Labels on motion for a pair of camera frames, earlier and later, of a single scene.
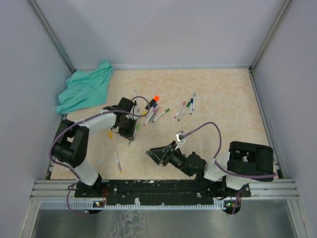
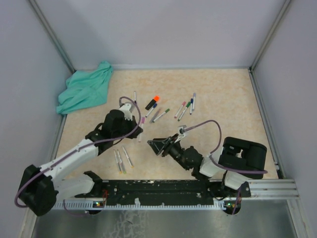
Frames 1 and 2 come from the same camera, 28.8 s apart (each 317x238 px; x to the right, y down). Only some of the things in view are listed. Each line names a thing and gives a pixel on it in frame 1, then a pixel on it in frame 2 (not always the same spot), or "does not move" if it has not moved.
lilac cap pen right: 193,101 does not move
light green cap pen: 137,126 -> 121,161
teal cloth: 85,89 does not move
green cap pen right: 183,112 does not move
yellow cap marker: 120,171 does not move
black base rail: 192,192 does not move
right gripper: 158,153 -> 158,144
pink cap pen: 155,110 -> 141,125
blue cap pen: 154,105 does not move
